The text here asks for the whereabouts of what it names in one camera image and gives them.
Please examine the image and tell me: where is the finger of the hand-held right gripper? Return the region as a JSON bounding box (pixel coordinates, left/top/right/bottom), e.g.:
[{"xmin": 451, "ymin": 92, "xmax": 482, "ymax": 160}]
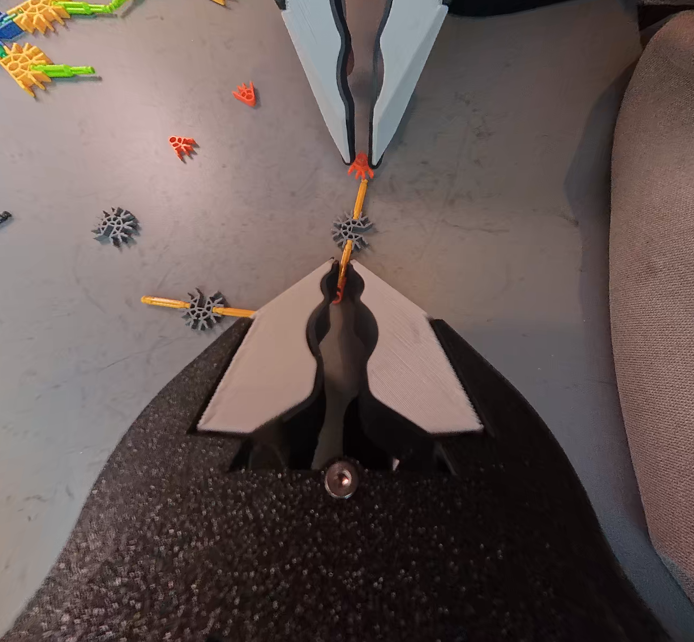
[
  {"xmin": 275, "ymin": 0, "xmax": 360, "ymax": 167},
  {"xmin": 368, "ymin": 0, "xmax": 454, "ymax": 168}
]

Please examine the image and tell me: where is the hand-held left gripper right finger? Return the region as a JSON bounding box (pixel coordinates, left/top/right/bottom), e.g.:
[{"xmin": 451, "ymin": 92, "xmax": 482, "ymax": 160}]
[{"xmin": 350, "ymin": 260, "xmax": 484, "ymax": 435}]

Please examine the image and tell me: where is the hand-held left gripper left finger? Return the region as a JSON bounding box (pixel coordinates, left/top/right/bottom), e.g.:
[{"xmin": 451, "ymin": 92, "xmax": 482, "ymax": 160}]
[{"xmin": 196, "ymin": 258, "xmax": 338, "ymax": 435}]

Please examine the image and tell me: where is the grey snowflake connector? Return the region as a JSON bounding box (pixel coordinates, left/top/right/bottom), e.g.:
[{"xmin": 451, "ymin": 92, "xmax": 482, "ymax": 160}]
[
  {"xmin": 91, "ymin": 207, "xmax": 141, "ymax": 248},
  {"xmin": 332, "ymin": 211, "xmax": 375, "ymax": 251},
  {"xmin": 181, "ymin": 288, "xmax": 227, "ymax": 332}
]

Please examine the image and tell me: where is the toy model with red rod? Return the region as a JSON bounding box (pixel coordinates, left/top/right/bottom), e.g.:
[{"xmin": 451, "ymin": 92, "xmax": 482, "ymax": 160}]
[{"xmin": 0, "ymin": 0, "xmax": 117, "ymax": 98}]

